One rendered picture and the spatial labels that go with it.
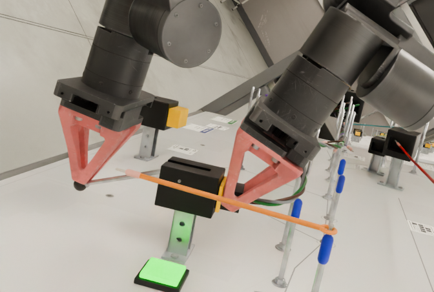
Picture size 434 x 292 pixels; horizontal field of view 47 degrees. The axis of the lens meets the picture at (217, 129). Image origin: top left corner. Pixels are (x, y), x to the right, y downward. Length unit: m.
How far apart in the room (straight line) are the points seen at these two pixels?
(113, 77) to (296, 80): 0.16
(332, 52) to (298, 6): 7.74
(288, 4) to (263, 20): 0.46
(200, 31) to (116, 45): 0.09
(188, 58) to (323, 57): 0.12
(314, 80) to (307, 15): 7.69
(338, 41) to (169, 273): 0.25
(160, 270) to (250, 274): 0.10
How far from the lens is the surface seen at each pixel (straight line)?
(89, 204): 0.60
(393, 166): 1.00
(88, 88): 0.47
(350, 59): 0.44
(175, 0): 0.39
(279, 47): 8.13
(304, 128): 0.45
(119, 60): 0.46
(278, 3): 8.25
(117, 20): 0.46
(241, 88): 1.41
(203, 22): 0.41
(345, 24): 0.44
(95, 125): 0.48
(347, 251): 0.62
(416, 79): 0.47
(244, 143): 0.44
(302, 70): 0.44
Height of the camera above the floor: 1.29
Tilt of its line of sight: 18 degrees down
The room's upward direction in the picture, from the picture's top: 60 degrees clockwise
